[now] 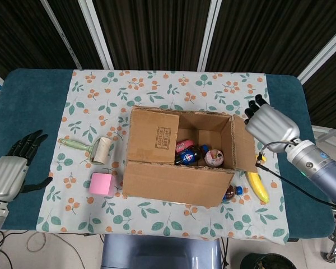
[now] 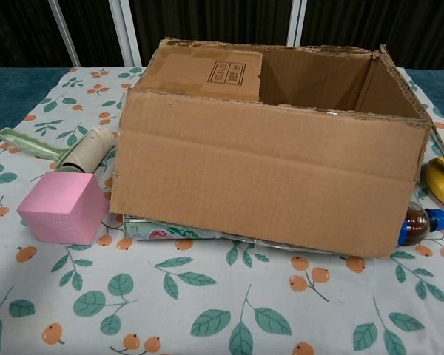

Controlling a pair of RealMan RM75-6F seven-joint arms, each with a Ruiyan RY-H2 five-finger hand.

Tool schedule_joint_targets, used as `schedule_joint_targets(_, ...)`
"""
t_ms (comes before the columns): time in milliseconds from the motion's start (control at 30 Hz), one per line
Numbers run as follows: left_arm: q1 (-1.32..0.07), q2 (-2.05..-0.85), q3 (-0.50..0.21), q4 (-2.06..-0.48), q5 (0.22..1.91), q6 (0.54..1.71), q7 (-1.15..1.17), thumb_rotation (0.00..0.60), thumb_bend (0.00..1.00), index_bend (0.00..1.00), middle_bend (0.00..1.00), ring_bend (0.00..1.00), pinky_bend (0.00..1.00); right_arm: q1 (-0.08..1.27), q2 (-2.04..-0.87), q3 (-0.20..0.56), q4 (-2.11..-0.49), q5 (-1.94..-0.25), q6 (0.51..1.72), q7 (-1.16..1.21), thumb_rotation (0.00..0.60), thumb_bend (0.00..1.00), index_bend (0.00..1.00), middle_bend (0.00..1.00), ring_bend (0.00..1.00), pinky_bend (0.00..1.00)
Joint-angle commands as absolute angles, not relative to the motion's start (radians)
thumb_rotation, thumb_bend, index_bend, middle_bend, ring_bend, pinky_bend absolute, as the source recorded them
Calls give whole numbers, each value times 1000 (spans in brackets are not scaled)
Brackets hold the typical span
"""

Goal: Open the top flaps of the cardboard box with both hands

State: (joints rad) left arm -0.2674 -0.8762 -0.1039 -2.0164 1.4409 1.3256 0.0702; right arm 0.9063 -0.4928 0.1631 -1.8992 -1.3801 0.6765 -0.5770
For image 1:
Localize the white double frame post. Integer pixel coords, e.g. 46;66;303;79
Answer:
197;0;222;71

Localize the black waste bin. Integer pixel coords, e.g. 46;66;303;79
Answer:
240;253;295;269

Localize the brown cardboard box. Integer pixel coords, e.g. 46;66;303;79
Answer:
122;105;259;208

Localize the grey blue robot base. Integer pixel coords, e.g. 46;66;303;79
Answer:
100;234;223;269

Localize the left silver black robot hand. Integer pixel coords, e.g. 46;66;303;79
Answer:
0;129;53;202

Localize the wide white frame post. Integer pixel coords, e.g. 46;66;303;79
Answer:
78;0;114;70

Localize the green handled lint roller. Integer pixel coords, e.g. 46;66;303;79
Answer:
58;137;113;164

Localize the yellow banana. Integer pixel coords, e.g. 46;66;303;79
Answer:
246;153;269;204

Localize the cola bottle blue label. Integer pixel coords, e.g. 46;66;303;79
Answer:
221;184;244;201
174;145;211;165

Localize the slanted white corner frame post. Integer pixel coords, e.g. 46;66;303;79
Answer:
298;26;336;82

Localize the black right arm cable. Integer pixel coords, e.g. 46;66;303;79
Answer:
255;141;336;208

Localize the pink drink can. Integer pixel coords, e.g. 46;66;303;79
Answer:
175;140;194;154

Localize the pink round snack cup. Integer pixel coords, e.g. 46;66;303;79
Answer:
204;149;224;168

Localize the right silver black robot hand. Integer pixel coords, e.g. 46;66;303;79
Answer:
244;94;302;142

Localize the thin slanted white frame post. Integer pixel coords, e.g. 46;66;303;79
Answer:
40;0;83;70

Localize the pink foam cube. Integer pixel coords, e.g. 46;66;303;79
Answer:
90;172;113;196

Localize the floral leaf print tablecloth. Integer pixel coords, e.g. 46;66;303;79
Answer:
35;69;291;246

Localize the teal table cover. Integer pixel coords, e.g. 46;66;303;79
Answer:
0;68;336;242

